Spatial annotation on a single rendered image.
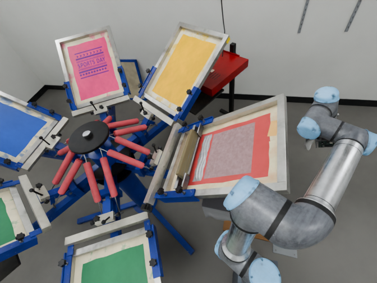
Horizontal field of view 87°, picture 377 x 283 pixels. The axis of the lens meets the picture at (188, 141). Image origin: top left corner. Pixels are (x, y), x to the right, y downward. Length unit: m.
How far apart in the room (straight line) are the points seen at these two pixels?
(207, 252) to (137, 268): 1.05
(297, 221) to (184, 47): 1.77
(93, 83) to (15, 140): 0.86
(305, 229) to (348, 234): 2.14
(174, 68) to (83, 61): 1.01
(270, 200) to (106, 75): 2.08
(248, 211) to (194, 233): 1.89
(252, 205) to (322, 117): 0.42
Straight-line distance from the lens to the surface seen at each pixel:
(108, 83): 2.31
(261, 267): 0.93
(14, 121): 2.41
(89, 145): 1.58
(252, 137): 1.17
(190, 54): 1.97
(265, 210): 0.55
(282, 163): 0.96
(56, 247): 3.06
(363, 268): 2.66
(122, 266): 1.53
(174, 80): 1.93
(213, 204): 1.48
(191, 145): 1.33
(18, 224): 1.82
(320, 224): 0.58
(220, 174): 1.13
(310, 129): 0.79
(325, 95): 0.86
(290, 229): 0.55
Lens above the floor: 2.34
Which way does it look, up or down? 52 degrees down
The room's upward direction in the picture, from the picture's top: 14 degrees counter-clockwise
